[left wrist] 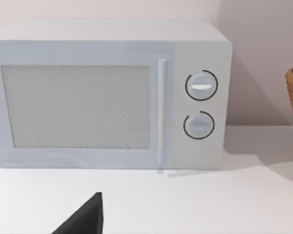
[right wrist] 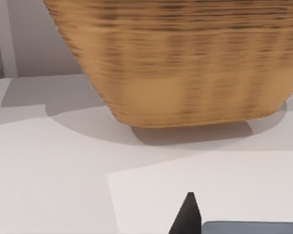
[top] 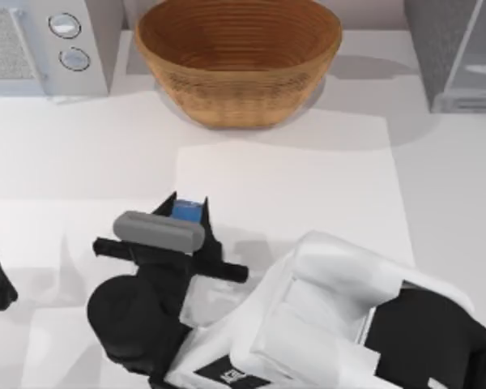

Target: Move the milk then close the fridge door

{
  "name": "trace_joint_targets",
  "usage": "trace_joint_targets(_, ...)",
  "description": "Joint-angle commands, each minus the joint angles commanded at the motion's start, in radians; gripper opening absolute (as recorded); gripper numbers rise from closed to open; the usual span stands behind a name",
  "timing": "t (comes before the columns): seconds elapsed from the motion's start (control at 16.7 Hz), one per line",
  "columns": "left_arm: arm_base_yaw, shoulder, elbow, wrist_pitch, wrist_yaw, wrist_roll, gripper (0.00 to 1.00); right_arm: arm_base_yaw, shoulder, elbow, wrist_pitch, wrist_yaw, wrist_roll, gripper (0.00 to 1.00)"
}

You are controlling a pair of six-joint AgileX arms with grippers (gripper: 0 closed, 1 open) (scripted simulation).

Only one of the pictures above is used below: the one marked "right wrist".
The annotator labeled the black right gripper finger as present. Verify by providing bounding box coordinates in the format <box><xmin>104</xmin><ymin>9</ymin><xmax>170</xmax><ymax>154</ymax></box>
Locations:
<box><xmin>167</xmin><ymin>192</ymin><xmax>202</xmax><ymax>234</ymax></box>

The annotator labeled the dark grey rounded block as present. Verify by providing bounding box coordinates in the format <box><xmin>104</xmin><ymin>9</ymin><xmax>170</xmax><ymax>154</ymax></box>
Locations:
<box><xmin>201</xmin><ymin>220</ymin><xmax>293</xmax><ymax>234</ymax></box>

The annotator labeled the woven wicker basket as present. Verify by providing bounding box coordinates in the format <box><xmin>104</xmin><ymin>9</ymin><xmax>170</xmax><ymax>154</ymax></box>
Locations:
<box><xmin>42</xmin><ymin>0</ymin><xmax>293</xmax><ymax>129</ymax></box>

